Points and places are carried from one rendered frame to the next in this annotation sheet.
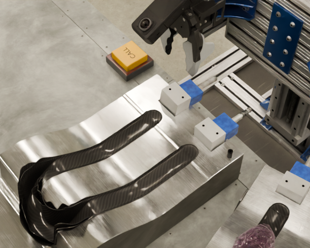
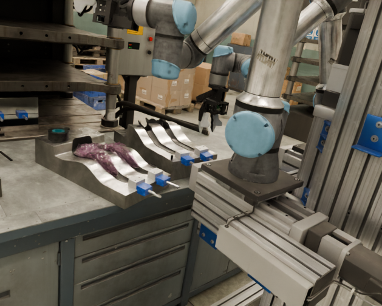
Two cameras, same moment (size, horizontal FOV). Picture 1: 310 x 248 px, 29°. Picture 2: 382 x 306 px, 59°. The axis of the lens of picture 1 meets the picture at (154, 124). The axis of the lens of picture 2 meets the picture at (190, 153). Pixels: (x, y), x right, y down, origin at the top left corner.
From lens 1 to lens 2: 1.62 m
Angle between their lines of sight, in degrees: 71
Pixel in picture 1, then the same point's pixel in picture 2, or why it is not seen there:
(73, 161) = (170, 133)
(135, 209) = (148, 140)
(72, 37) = not seen: hidden behind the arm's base
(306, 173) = (162, 178)
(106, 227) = (139, 129)
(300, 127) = not seen: outside the picture
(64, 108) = not seen: hidden behind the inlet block
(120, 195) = (155, 139)
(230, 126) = (186, 158)
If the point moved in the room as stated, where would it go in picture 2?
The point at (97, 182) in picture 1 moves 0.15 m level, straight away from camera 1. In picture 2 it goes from (160, 135) to (190, 137)
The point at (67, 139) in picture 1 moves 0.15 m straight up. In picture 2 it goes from (180, 135) to (184, 105)
